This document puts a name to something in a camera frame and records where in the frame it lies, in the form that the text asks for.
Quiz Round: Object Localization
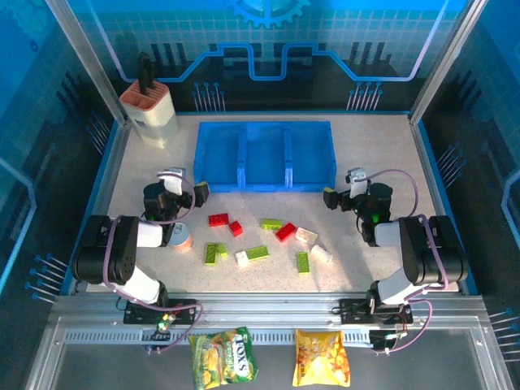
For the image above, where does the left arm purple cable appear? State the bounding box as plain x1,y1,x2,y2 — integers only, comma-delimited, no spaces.
103,172,204,354

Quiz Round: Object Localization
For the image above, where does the black knife handle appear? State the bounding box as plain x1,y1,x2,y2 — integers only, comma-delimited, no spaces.
137,51,158,93

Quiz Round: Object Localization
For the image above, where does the yellow snack bag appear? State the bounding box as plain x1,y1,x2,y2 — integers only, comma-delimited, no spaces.
292,328,351,388

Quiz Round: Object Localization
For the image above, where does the aluminium mounting rail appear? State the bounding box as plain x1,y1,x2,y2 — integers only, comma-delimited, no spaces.
50,291,488,331

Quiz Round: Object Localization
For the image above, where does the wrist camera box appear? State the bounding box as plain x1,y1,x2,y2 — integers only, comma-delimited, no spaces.
344,167,369,198
157,167,186,196

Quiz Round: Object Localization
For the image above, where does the long white lego brick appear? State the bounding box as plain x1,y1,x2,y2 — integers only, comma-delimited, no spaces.
294,227,319,245
310,244,334,264

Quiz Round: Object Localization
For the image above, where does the blue three-compartment plastic bin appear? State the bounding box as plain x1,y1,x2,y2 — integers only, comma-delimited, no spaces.
193,120,338,193

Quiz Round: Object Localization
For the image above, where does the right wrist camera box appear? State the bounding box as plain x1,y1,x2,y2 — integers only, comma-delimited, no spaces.
344,167,369,198

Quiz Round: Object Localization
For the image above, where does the green Fox's candy bag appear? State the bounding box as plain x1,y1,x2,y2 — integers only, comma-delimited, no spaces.
188,326,260,390

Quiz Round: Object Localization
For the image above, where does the aluminium frame post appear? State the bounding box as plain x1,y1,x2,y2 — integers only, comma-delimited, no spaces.
409,0,491,125
44,0,133,125

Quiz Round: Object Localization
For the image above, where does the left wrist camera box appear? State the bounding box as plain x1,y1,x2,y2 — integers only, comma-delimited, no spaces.
157,167,186,196

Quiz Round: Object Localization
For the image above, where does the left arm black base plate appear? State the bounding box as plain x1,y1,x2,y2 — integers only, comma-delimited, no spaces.
123,298,198,326

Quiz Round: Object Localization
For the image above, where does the slotted grey cable duct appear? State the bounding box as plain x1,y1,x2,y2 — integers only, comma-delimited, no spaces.
63,329,377,345

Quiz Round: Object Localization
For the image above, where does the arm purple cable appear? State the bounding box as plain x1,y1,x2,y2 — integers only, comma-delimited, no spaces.
103,172,204,354
365,169,450,357

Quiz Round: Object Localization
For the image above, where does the beige knife block pink top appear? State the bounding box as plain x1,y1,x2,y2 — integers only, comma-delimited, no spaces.
119,83,180,150

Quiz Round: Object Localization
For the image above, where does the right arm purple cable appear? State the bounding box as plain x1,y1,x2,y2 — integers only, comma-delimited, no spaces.
365,169,450,357

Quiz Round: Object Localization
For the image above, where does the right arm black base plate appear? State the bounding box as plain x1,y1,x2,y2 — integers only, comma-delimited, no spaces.
339,298,414,326

